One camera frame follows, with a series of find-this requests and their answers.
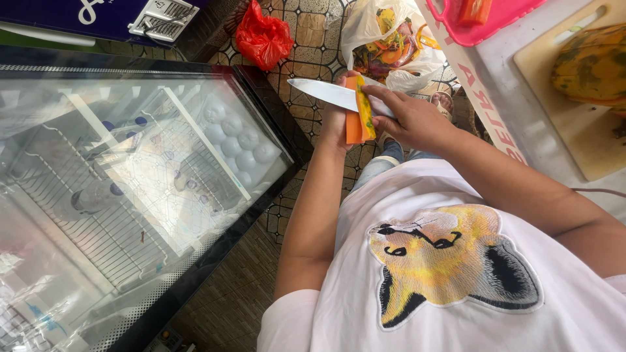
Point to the person's left hand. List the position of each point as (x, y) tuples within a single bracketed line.
[(333, 128)]

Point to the person's right hand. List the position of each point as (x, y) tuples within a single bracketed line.
[(419, 124)]

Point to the person's left fingers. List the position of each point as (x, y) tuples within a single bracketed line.
[(348, 75)]

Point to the steel kitchen knife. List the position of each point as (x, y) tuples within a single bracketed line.
[(323, 92)]

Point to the orange papaya slice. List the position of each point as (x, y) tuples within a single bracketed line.
[(353, 124)]

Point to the white bag of fruit peels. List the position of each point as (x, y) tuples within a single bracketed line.
[(391, 44)]

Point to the beige sandal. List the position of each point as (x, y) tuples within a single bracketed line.
[(389, 139), (442, 103)]

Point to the red plastic bag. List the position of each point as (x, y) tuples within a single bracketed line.
[(263, 36)]

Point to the blue jeans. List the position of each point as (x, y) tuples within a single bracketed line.
[(379, 164)]

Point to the orange papaya piece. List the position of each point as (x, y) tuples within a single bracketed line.
[(473, 10)]

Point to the pink plastic tray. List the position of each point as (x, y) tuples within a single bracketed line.
[(499, 19)]

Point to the white fox-print T-shirt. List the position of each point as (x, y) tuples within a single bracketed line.
[(440, 274)]

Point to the glass-top chest freezer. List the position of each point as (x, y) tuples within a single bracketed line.
[(137, 186)]

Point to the beige cutting board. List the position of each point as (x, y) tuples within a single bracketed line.
[(582, 132)]

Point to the halved green-yellow papaya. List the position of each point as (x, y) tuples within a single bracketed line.
[(594, 66)]

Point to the blue appliance with white vent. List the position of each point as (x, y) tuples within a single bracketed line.
[(58, 19)]

